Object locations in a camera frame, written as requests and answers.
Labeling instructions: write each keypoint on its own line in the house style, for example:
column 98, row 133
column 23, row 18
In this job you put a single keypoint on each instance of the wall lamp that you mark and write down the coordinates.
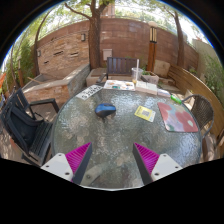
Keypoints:
column 83, row 37
column 39, row 53

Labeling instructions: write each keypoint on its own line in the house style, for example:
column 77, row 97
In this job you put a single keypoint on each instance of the blue and black computer mouse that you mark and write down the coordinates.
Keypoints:
column 105, row 109

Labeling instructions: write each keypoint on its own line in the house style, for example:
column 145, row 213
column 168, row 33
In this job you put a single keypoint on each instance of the black slatted chair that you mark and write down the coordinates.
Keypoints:
column 23, row 130

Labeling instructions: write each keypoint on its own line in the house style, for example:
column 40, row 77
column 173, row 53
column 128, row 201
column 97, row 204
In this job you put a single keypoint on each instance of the yellow card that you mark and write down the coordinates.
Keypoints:
column 145, row 113

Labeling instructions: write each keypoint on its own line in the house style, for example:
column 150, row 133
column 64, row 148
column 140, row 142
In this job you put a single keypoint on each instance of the white printed plate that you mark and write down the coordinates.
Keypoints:
column 89, row 92

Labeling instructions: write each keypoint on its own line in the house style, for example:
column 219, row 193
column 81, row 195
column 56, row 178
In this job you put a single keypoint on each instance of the dark wooden chair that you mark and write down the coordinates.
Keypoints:
column 118, row 65

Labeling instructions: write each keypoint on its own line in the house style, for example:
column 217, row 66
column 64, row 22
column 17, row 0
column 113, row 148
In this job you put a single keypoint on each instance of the white wall box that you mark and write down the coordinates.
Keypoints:
column 107, row 54

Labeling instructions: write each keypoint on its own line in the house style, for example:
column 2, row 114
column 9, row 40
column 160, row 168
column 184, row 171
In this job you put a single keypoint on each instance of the floral pink mouse pad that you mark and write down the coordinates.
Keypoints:
column 176, row 117

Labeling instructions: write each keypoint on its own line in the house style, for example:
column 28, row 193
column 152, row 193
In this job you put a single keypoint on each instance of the brown wicker chair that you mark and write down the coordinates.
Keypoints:
column 201, row 111

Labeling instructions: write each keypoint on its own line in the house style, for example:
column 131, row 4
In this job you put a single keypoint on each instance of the stone raised bed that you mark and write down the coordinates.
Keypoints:
column 71, row 81

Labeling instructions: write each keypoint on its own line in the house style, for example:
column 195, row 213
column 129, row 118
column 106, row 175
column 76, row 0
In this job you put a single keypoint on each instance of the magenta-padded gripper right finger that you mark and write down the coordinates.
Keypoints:
column 146, row 157

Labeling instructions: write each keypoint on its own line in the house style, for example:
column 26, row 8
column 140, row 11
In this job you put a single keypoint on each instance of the white square planter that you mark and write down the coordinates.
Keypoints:
column 150, row 78

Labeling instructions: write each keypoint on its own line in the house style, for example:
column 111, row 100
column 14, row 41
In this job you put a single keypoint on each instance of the wooden garden lamp post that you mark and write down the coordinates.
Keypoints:
column 152, row 50

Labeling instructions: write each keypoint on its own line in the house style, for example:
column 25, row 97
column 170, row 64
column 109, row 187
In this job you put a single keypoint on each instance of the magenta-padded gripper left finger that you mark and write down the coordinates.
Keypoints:
column 78, row 156

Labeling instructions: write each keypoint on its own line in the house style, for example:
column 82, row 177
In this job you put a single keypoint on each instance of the small pale book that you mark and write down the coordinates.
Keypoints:
column 163, row 92

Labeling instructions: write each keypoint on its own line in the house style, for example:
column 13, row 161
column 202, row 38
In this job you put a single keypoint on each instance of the forked tree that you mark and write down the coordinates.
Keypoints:
column 94, row 40

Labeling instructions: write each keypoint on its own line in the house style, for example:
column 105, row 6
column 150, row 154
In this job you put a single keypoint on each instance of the slim tree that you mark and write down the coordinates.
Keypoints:
column 180, row 43

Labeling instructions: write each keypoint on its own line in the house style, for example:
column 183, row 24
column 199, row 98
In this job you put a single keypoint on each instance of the clear plastic cup with straw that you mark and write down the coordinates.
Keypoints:
column 136, row 75

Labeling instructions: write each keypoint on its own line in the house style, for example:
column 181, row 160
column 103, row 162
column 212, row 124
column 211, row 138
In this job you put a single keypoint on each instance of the green pack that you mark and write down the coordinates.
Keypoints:
column 175, row 99

